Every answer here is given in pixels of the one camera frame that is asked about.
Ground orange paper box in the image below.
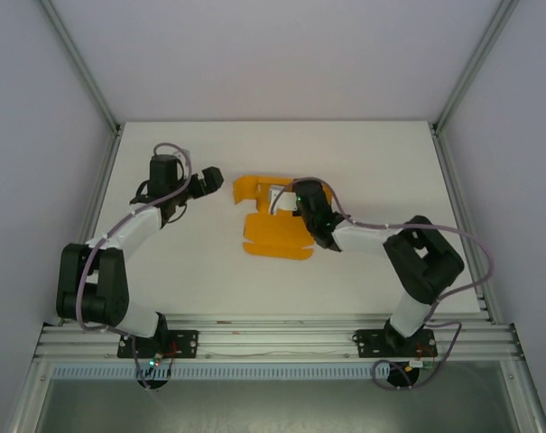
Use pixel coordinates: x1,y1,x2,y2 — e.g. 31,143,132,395
231,174,335,263

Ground grey metal panel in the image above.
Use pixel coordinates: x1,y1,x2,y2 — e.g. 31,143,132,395
10,360,546,433

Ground aluminium table side rail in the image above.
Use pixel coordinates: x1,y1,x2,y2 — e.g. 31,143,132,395
55,128,123,327
430,124,499,325

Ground aluminium mounting rail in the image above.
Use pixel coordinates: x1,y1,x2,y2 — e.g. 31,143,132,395
33,313,525,362

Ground aluminium frame post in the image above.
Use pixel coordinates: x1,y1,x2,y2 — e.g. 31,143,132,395
432,0,522,136
37,0,123,136

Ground black base plate of right arm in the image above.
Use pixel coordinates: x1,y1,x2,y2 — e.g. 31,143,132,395
352,328,436,360

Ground black base plate of left arm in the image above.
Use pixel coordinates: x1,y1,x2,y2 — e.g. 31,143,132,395
116,329,199,360

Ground slotted grey cable duct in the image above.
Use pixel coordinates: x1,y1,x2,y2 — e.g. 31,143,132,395
51,364,393,381

